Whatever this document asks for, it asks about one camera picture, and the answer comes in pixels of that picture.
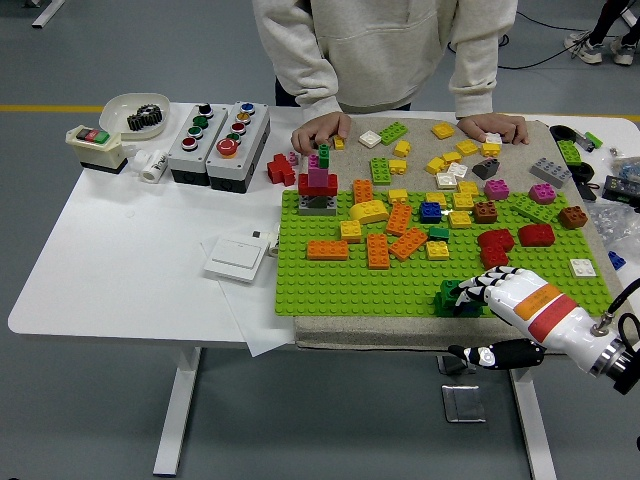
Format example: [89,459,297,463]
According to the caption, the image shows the white paper sheet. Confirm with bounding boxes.
[200,235,298,360]

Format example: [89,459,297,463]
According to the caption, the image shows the white table foot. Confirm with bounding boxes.
[23,0,67,29]

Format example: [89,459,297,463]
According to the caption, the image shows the clear bag blue parts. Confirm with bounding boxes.
[603,153,640,177]

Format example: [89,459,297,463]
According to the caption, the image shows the white plastic bowl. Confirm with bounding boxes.
[98,93,173,143]

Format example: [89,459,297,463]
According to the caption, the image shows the white pipe fitting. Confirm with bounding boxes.
[132,149,170,185]

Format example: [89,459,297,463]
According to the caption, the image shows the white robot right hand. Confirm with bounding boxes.
[448,268,619,374]

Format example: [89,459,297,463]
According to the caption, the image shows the black floor cable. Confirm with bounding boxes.
[494,9,576,69]

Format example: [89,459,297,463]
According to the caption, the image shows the metal floor plate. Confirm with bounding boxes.
[441,383,488,424]

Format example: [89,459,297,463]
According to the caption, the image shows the orange long brick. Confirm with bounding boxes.
[388,228,429,263]
[306,240,350,262]
[385,203,414,238]
[366,233,392,271]
[352,179,377,206]

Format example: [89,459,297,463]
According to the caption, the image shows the dark green long brick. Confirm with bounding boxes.
[432,293,485,319]
[438,278,489,307]

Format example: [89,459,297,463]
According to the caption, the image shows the lime green long brick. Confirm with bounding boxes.
[378,122,410,147]
[370,157,395,187]
[510,194,561,225]
[557,139,585,166]

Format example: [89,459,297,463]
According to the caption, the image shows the lime green studded baseplate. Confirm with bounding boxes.
[273,189,622,320]

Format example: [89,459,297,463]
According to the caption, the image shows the metal table bracket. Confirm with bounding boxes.
[437,355,476,376]

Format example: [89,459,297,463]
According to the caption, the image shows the white table leg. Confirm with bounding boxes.
[153,347,205,476]
[505,367,559,480]

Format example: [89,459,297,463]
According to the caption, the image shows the yellow curved brick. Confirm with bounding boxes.
[348,200,390,226]

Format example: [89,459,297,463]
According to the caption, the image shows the grey-brown foam mat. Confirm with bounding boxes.
[293,113,640,357]

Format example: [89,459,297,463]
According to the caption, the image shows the brown square brick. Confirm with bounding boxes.
[473,201,499,225]
[558,205,589,230]

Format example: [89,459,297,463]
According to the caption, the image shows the dark grey sloped brick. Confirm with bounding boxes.
[473,158,501,181]

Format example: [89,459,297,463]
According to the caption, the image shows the multicolour brick tower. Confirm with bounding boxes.
[297,143,340,218]

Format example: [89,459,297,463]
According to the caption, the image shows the grey four-button control box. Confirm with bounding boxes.
[167,104,230,188]

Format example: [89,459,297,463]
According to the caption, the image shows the person's right hand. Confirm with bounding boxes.
[291,112,352,153]

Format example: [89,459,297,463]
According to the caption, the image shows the black metal gear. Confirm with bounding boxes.
[126,104,165,133]

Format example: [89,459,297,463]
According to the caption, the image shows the silver tool green tip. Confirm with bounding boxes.
[573,129,605,152]

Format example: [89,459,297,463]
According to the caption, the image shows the white wall switch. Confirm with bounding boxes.
[203,238,270,286]

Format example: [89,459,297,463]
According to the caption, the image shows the grey emergency stop box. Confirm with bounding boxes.
[206,102,273,195]

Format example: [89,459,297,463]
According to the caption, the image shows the red cross-shaped brick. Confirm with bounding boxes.
[266,153,299,187]

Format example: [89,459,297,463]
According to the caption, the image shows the black electronics box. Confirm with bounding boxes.
[602,174,640,203]

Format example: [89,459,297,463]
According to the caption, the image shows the cream red-green switch box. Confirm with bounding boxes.
[65,125,130,176]

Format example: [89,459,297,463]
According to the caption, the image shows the background person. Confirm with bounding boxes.
[563,0,640,66]

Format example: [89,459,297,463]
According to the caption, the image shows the person's left hand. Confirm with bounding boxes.
[458,114,530,147]

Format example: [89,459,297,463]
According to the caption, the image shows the light grey long brick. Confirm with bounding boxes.
[529,157,574,190]

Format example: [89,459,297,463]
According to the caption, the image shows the clear bag of screws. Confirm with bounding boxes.
[584,201,640,271]

